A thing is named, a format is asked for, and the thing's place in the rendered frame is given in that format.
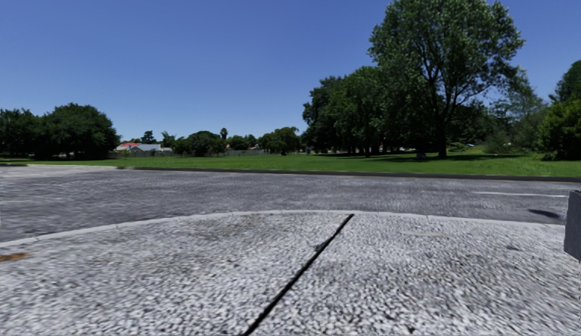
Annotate tree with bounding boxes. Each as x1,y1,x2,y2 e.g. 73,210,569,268
367,0,527,160

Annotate pale house with red roof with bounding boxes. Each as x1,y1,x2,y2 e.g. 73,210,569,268
113,142,174,158

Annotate dark bin or box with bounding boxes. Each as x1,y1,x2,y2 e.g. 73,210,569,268
564,189,581,262

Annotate trees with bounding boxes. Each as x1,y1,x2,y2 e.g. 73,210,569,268
0,103,122,160
129,126,303,157
485,60,581,162
301,66,437,156

